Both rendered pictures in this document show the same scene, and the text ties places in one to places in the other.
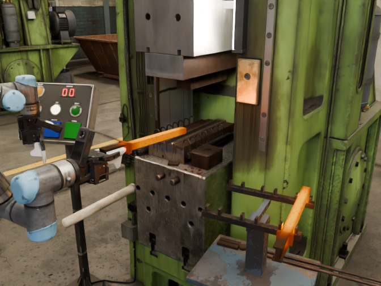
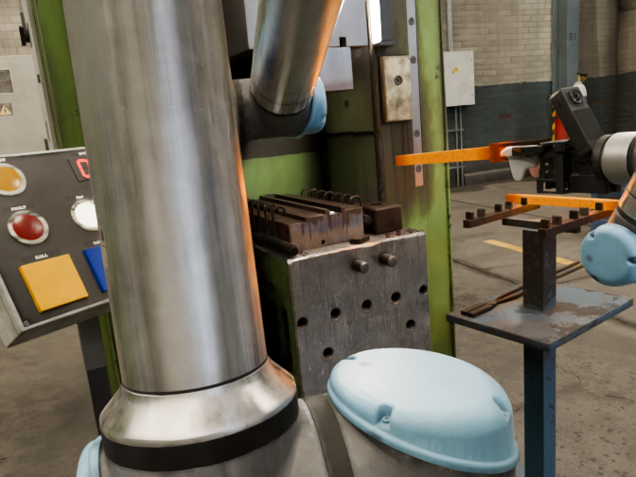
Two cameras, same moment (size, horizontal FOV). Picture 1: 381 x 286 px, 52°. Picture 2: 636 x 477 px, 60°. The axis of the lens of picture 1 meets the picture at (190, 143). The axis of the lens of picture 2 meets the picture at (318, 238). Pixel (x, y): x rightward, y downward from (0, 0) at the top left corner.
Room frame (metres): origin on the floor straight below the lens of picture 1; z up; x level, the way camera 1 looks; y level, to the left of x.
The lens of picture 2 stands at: (1.01, 1.27, 1.21)
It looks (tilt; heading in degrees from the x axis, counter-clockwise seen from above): 12 degrees down; 297
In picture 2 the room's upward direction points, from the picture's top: 5 degrees counter-clockwise
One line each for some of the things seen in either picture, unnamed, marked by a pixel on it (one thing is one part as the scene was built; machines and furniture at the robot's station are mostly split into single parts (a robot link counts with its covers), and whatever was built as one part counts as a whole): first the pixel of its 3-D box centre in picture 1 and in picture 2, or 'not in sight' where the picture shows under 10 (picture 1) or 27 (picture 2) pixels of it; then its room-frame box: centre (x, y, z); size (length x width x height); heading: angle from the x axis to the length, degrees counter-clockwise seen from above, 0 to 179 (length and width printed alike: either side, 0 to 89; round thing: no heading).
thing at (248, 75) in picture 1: (248, 81); (396, 89); (1.50, -0.22, 1.27); 0.09 x 0.02 x 0.17; 54
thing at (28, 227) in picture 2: not in sight; (27, 227); (1.78, 0.73, 1.09); 0.05 x 0.03 x 0.04; 54
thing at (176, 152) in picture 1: (193, 137); (290, 217); (1.75, -0.01, 0.96); 0.42 x 0.20 x 0.09; 144
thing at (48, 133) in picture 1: (53, 129); (113, 266); (1.72, 0.64, 1.01); 0.07 x 0.05 x 0.07; 79
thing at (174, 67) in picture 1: (193, 60); (276, 79); (1.75, -0.01, 1.32); 0.42 x 0.20 x 0.10; 144
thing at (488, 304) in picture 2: (296, 261); (531, 285); (1.18, -0.38, 0.68); 0.60 x 0.04 x 0.01; 64
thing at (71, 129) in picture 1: (72, 130); not in sight; (1.70, 0.54, 1.01); 0.07 x 0.05 x 0.07; 79
